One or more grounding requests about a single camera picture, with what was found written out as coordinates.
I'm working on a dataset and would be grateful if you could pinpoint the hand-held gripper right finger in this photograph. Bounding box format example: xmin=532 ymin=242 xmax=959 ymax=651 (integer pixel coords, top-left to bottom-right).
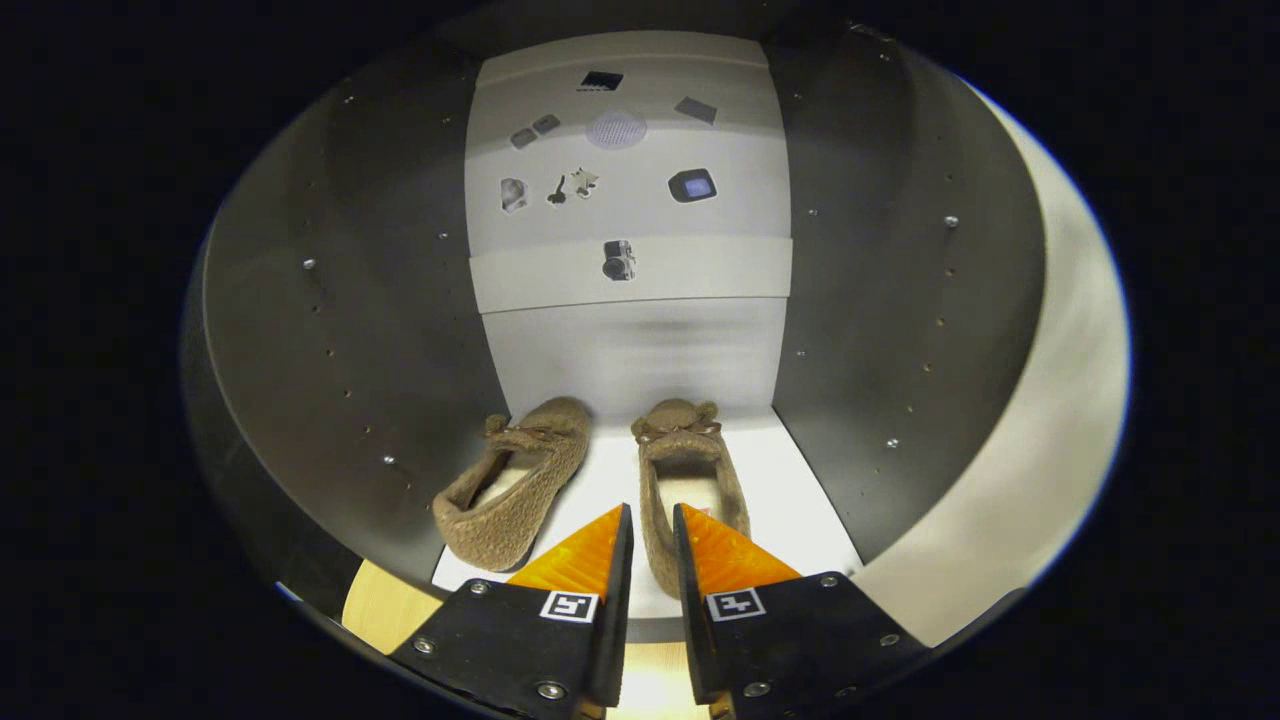
xmin=672 ymin=503 xmax=931 ymax=720

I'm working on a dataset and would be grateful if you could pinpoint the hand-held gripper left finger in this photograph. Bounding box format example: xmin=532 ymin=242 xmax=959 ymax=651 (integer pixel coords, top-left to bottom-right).
xmin=388 ymin=503 xmax=635 ymax=720

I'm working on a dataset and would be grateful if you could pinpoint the grey shoe cabinet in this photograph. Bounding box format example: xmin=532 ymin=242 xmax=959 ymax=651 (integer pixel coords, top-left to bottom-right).
xmin=185 ymin=20 xmax=1046 ymax=641

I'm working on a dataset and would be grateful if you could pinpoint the brown fuzzy shoe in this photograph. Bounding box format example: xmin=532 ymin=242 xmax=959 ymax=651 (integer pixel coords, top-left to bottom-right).
xmin=432 ymin=396 xmax=593 ymax=573
xmin=630 ymin=398 xmax=751 ymax=601

